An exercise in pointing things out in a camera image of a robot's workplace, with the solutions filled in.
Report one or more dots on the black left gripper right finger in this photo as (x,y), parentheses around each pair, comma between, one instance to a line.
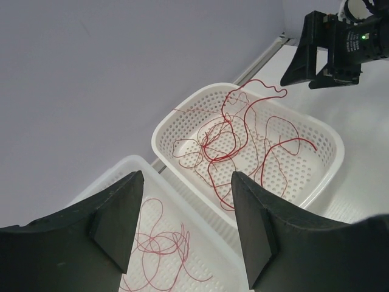
(286,248)

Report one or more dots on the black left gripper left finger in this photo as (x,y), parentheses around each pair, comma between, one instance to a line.
(84,247)

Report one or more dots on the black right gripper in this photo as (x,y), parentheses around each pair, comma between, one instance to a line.
(348,45)

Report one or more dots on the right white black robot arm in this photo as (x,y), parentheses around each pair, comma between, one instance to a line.
(355,14)

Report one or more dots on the translucent white perforated basket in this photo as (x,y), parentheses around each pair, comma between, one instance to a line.
(174,248)

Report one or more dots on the white perforated plastic basket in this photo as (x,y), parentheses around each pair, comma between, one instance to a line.
(224,128)

